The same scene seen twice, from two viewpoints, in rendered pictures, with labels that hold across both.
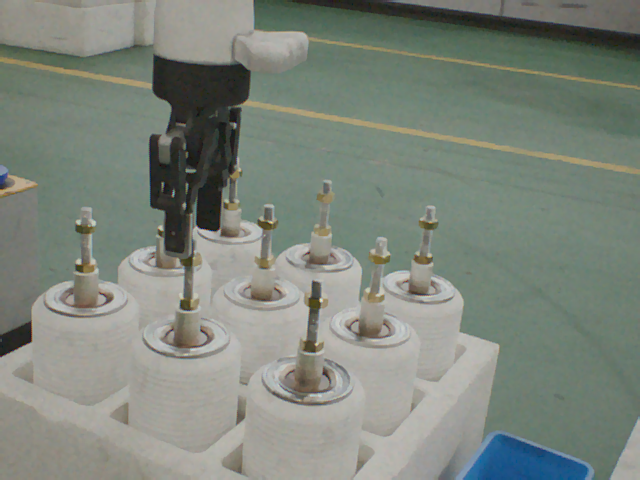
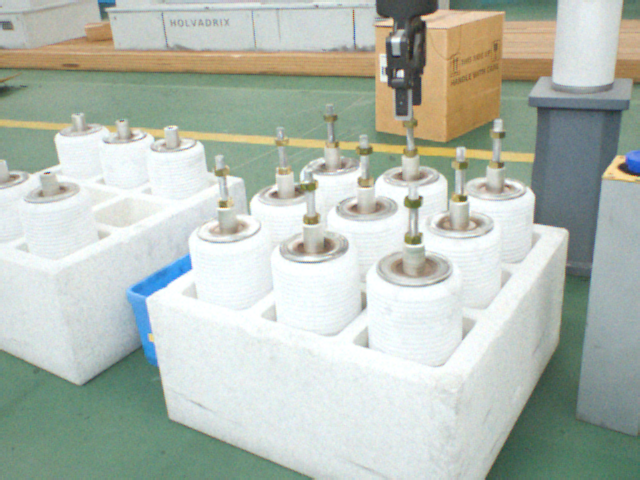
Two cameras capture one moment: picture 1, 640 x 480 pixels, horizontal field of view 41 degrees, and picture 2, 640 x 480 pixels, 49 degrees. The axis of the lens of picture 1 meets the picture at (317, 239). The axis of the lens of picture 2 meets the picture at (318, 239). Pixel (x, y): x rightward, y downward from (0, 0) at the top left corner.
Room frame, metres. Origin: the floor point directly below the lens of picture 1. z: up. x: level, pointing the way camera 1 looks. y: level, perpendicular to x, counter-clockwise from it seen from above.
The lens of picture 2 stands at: (1.55, 0.09, 0.57)
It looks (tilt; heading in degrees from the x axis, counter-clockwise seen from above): 25 degrees down; 187
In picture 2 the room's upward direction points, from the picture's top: 4 degrees counter-clockwise
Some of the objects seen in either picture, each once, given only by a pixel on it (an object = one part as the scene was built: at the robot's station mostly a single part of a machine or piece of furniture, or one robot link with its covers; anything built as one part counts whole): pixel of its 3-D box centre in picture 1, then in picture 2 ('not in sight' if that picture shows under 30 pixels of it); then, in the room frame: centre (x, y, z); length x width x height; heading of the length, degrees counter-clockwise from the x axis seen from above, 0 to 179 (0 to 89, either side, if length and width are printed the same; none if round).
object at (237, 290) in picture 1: (262, 293); (366, 208); (0.77, 0.05, 0.25); 0.08 x 0.08 x 0.01
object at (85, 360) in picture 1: (86, 385); (492, 254); (0.72, 0.21, 0.16); 0.10 x 0.10 x 0.18
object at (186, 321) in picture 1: (187, 323); (410, 167); (0.67, 0.10, 0.26); 0.02 x 0.02 x 0.03
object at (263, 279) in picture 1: (263, 281); (366, 198); (0.77, 0.05, 0.26); 0.02 x 0.02 x 0.03
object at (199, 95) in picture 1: (200, 107); (407, 19); (0.67, 0.10, 0.45); 0.08 x 0.08 x 0.09
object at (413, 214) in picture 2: (232, 189); (413, 221); (0.93, 0.10, 0.30); 0.01 x 0.01 x 0.08; 46
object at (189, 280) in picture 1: (189, 281); (410, 138); (0.67, 0.10, 0.30); 0.01 x 0.01 x 0.08; 22
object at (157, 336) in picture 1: (186, 337); (410, 177); (0.67, 0.10, 0.25); 0.08 x 0.08 x 0.01
